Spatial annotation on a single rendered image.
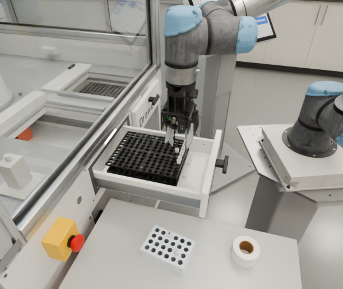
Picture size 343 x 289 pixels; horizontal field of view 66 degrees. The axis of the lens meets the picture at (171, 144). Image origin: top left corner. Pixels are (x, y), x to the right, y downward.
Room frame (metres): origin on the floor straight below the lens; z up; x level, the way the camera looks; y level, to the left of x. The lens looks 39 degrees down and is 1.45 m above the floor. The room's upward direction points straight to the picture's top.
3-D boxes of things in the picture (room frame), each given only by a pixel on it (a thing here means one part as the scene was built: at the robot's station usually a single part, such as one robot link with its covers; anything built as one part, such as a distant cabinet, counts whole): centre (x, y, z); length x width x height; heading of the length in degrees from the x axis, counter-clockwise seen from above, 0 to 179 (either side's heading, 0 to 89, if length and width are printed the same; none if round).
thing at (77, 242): (0.34, 0.22, 0.88); 0.04 x 0.03 x 0.04; 165
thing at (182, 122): (0.57, -0.02, 1.11); 0.09 x 0.08 x 0.12; 165
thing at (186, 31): (0.58, -0.03, 1.27); 0.09 x 0.08 x 0.11; 98
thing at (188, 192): (0.64, 0.08, 0.86); 0.40 x 0.26 x 0.06; 75
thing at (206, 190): (0.59, -0.12, 0.87); 0.29 x 0.02 x 0.11; 165
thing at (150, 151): (0.64, 0.07, 0.87); 0.22 x 0.18 x 0.06; 75
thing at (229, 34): (0.61, -0.12, 1.27); 0.11 x 0.11 x 0.08; 8
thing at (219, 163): (0.58, -0.15, 0.91); 0.07 x 0.04 x 0.01; 165
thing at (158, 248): (0.38, 0.01, 0.78); 0.12 x 0.08 x 0.04; 65
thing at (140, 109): (0.98, 0.10, 0.87); 0.29 x 0.02 x 0.11; 165
